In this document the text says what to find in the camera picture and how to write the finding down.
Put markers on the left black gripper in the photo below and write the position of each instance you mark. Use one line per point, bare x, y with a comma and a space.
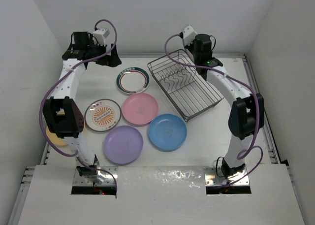
111, 60

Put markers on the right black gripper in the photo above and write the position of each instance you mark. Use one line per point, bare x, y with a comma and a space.
190, 47

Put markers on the white plate green rim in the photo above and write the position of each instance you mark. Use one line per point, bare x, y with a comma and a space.
132, 80

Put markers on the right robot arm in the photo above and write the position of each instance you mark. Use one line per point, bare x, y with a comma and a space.
246, 116

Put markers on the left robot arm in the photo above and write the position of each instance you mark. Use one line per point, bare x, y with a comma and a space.
59, 109

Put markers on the pink plastic plate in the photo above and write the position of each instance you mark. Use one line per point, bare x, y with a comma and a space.
140, 109

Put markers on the white plate orange sunburst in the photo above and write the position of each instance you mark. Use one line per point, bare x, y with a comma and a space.
102, 115

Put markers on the purple plastic plate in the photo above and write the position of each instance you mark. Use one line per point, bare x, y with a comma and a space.
123, 145

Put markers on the blue plastic plate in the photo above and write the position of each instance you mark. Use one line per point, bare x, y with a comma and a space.
167, 132

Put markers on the yellow plastic plate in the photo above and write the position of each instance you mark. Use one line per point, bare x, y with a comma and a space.
58, 142

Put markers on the white front cover board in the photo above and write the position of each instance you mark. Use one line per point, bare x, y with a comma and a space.
161, 196

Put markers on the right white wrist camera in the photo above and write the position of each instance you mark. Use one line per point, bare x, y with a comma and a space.
189, 34

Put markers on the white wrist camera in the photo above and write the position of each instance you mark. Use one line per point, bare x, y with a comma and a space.
101, 35
189, 34

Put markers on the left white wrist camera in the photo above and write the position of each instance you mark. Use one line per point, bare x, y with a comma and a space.
101, 35

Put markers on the metal wire dish rack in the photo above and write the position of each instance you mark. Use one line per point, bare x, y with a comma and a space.
189, 93

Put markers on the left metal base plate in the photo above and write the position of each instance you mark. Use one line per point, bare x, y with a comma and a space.
102, 177

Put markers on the metal base plate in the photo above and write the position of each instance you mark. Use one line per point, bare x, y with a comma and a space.
213, 180
102, 177

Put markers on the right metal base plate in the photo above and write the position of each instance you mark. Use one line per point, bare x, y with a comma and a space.
213, 180

